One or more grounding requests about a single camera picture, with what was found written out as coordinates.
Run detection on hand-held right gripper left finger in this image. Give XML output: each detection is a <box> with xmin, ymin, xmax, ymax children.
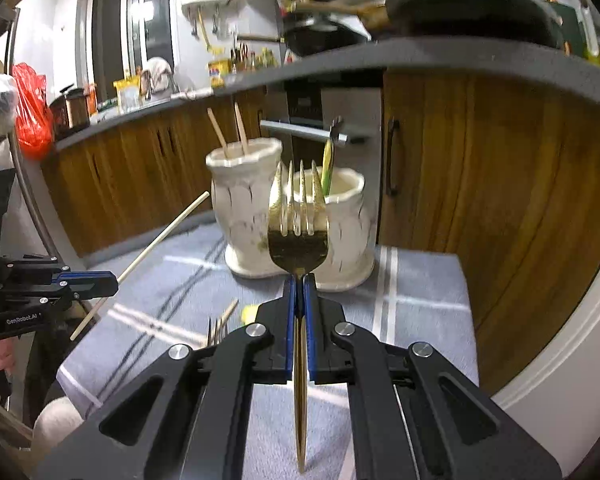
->
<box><xmin>37</xmin><ymin>274</ymin><xmax>298</xmax><ymax>480</ymax></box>

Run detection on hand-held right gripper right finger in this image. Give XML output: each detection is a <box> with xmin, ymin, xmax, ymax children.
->
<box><xmin>302</xmin><ymin>272</ymin><xmax>563</xmax><ymax>480</ymax></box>

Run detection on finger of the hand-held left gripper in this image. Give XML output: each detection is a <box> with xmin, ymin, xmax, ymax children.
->
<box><xmin>0</xmin><ymin>255</ymin><xmax>101</xmax><ymax>283</ymax></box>
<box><xmin>35</xmin><ymin>271</ymin><xmax>120</xmax><ymax>311</ymax></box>

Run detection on metal fork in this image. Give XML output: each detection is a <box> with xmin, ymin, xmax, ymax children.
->
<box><xmin>207</xmin><ymin>317</ymin><xmax>229</xmax><ymax>347</ymax></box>
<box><xmin>267</xmin><ymin>160</ymin><xmax>331</xmax><ymax>475</ymax></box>

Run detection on wooden chopstick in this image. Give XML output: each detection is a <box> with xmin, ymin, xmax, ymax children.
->
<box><xmin>234</xmin><ymin>102</ymin><xmax>249</xmax><ymax>155</ymax></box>
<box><xmin>219</xmin><ymin>299</ymin><xmax>239</xmax><ymax>333</ymax></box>
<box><xmin>70</xmin><ymin>191</ymin><xmax>211</xmax><ymax>342</ymax></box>
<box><xmin>207</xmin><ymin>107</ymin><xmax>229</xmax><ymax>158</ymax></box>

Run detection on cream ceramic utensil holder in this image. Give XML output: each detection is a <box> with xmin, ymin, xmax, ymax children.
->
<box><xmin>206</xmin><ymin>137</ymin><xmax>372</xmax><ymax>281</ymax></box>

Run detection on person's left hand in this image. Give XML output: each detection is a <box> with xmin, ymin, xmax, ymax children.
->
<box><xmin>0</xmin><ymin>341</ymin><xmax>19</xmax><ymax>376</ymax></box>

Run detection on grey plaid cloth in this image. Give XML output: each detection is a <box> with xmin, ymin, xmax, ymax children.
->
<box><xmin>55</xmin><ymin>220</ymin><xmax>481</xmax><ymax>480</ymax></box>

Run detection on wooden base cabinet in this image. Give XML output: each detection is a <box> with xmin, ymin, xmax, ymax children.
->
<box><xmin>40</xmin><ymin>85</ymin><xmax>281</xmax><ymax>258</ymax></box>
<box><xmin>377</xmin><ymin>67</ymin><xmax>600</xmax><ymax>396</ymax></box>

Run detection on brown electric cooker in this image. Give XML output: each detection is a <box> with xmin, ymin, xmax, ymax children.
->
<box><xmin>49</xmin><ymin>87</ymin><xmax>92</xmax><ymax>136</ymax></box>

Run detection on red plastic bag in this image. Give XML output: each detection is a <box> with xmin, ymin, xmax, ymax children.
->
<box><xmin>11</xmin><ymin>62</ymin><xmax>55</xmax><ymax>161</ymax></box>

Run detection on yellow food packet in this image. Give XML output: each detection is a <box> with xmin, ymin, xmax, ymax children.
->
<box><xmin>112</xmin><ymin>77</ymin><xmax>142</xmax><ymax>111</ymax></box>

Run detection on faucet with white cloth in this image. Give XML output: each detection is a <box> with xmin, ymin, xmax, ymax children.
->
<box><xmin>145</xmin><ymin>57</ymin><xmax>176</xmax><ymax>93</ymax></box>

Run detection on yellow cooking oil bottle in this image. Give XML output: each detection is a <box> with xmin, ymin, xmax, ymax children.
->
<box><xmin>208</xmin><ymin>59</ymin><xmax>231</xmax><ymax>86</ymax></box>

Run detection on sliding glass window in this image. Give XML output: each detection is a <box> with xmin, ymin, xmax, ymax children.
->
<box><xmin>85</xmin><ymin>0</ymin><xmax>178</xmax><ymax>96</ymax></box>

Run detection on group of condiment bottles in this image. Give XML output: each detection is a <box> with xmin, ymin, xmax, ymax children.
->
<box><xmin>230</xmin><ymin>45</ymin><xmax>281</xmax><ymax>73</ymax></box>

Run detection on stainless steel oven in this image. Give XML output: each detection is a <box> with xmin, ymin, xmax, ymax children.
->
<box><xmin>260</xmin><ymin>67</ymin><xmax>383</xmax><ymax>246</ymax></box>

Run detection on grey speckled countertop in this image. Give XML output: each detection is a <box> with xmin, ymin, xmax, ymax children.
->
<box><xmin>55</xmin><ymin>35</ymin><xmax>600</xmax><ymax>151</ymax></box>

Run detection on black spice rack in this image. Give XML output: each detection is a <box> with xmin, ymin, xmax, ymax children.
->
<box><xmin>277</xmin><ymin>0</ymin><xmax>321</xmax><ymax>16</ymax></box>

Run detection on large black lidded pan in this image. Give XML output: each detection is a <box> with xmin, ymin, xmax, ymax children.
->
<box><xmin>385</xmin><ymin>0</ymin><xmax>561</xmax><ymax>46</ymax></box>

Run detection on dark green container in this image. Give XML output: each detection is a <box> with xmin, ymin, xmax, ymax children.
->
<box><xmin>555</xmin><ymin>0</ymin><xmax>581</xmax><ymax>53</ymax></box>

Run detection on yellow gas hose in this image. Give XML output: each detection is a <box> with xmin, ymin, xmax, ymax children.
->
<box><xmin>197</xmin><ymin>10</ymin><xmax>213</xmax><ymax>53</ymax></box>

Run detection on black wok with wooden handle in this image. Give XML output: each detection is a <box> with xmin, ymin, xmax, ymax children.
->
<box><xmin>236</xmin><ymin>17</ymin><xmax>371</xmax><ymax>56</ymax></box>

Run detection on brown pan with wooden handle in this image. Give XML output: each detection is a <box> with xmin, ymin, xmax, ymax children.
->
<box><xmin>290</xmin><ymin>0</ymin><xmax>396</xmax><ymax>31</ymax></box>

